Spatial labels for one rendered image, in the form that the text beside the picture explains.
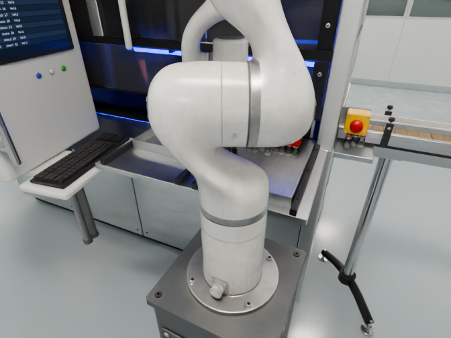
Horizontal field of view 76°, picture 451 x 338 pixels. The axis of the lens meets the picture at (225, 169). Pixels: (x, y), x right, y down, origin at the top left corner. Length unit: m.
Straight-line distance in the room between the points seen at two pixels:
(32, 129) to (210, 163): 0.93
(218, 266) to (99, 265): 1.43
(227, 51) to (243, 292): 0.51
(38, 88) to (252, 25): 0.99
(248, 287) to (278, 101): 0.36
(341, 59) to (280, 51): 0.63
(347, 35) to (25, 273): 1.96
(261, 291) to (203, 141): 0.34
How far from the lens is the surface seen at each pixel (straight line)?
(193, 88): 0.37
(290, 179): 0.89
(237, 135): 0.38
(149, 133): 1.16
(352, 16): 0.99
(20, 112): 1.22
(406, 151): 1.21
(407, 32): 5.64
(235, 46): 0.70
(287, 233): 1.35
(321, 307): 1.69
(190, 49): 0.69
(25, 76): 1.24
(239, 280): 0.57
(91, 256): 2.00
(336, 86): 1.02
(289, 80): 0.38
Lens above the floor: 1.36
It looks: 31 degrees down
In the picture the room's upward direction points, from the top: straight up
